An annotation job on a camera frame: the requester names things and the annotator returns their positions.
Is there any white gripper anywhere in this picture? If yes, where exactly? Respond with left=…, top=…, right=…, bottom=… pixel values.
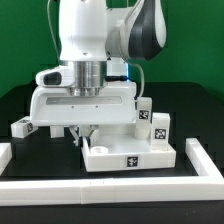
left=30, top=82, right=136, bottom=146

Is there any white square table top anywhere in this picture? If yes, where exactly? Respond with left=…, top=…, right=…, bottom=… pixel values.
left=82, top=124, right=176, bottom=172

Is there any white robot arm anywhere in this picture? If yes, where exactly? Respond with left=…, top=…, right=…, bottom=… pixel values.
left=30, top=0, right=166, bottom=138

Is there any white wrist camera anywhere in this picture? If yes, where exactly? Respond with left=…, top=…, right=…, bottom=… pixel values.
left=36, top=66, right=75, bottom=87

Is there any white hanging cable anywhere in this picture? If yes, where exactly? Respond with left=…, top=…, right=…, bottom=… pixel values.
left=46, top=0, right=63, bottom=61

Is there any white U-shaped fence wall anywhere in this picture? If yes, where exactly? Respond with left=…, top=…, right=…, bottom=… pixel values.
left=0, top=138, right=224, bottom=206

